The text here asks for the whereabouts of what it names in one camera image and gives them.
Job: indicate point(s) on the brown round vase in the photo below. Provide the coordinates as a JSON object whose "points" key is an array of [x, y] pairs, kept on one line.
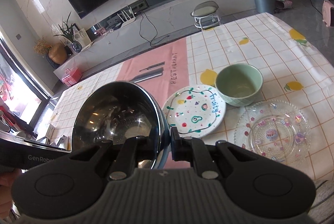
{"points": [[58, 54]]}

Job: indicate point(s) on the clear glass patterned plate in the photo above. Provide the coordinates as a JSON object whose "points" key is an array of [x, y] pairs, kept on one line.
{"points": [[276, 130]]}

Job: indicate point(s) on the pink restaurant placemat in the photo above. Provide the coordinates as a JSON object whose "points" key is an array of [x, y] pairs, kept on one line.
{"points": [[161, 72]]}

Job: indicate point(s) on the white stool grey cushion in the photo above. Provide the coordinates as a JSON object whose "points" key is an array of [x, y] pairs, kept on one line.
{"points": [[205, 15]]}

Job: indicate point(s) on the person left hand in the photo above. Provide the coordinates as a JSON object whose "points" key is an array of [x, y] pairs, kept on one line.
{"points": [[6, 200]]}

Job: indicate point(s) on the white fruity painted plate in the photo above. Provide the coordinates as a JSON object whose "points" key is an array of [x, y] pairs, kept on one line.
{"points": [[196, 111]]}

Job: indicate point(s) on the white wifi router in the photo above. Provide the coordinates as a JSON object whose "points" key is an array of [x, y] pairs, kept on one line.
{"points": [[127, 16]]}

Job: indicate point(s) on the pink storage box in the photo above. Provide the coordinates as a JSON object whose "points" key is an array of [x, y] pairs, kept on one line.
{"points": [[71, 76]]}

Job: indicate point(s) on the green ceramic bowl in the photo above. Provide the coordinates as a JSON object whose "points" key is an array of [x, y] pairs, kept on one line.
{"points": [[239, 85]]}

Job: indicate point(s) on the blue steel bowl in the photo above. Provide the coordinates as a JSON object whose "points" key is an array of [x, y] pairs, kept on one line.
{"points": [[118, 111]]}

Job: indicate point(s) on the dried yellow flowers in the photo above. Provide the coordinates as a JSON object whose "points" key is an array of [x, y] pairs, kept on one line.
{"points": [[42, 47]]}

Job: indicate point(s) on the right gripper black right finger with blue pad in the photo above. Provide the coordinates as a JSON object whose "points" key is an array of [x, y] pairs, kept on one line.
{"points": [[195, 152]]}

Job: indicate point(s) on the blue vase green plant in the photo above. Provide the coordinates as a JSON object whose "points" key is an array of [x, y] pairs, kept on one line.
{"points": [[67, 32]]}

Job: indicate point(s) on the pink small heater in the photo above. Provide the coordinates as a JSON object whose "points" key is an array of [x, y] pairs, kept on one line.
{"points": [[328, 13]]}

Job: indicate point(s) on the striped grey clothing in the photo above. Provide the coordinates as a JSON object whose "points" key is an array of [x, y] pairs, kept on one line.
{"points": [[322, 210]]}

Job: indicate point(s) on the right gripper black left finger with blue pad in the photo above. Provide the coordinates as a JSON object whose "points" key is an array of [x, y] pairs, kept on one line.
{"points": [[133, 151]]}

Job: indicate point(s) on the grey phone stand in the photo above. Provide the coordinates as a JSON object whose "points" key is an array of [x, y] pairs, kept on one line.
{"points": [[57, 138]]}

